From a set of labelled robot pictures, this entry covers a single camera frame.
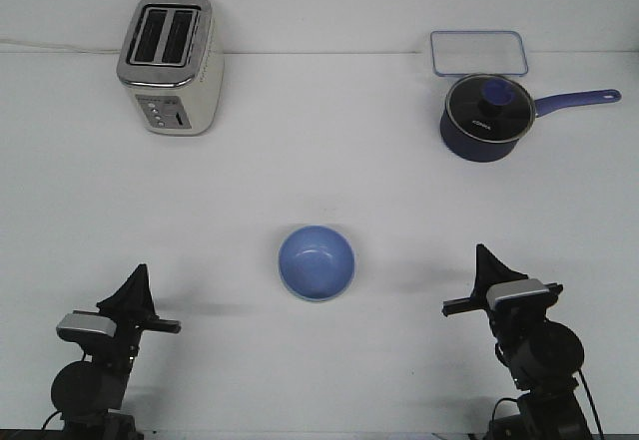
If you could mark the silver two-slot toaster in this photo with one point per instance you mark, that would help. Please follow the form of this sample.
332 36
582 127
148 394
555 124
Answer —
172 65

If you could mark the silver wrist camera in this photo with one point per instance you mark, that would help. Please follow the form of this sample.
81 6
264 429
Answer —
501 293
77 326

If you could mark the glass pot lid blue knob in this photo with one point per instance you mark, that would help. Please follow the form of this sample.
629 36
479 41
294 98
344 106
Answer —
490 108

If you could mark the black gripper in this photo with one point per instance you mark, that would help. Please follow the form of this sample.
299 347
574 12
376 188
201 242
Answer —
511 323
119 353

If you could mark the blue bowl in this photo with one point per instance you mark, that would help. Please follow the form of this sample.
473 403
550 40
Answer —
314 257

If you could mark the blue saucepan with handle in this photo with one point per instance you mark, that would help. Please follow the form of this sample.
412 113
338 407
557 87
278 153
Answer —
484 152

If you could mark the green bowl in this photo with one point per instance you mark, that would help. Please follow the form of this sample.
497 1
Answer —
316 295

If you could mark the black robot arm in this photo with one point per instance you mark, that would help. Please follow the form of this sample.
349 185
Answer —
88 393
543 357

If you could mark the clear blue-rimmed container lid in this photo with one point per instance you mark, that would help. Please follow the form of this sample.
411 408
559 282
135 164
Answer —
465 52

